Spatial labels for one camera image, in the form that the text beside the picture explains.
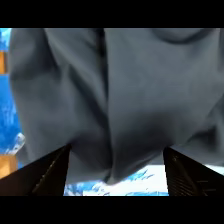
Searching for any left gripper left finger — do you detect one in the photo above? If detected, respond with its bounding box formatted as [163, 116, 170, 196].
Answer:
[0, 143, 72, 197]

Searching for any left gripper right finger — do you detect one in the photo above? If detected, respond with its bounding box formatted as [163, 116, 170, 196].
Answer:
[162, 146, 224, 197]

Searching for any grey shirt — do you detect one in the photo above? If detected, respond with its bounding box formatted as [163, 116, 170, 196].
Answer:
[7, 27, 224, 186]

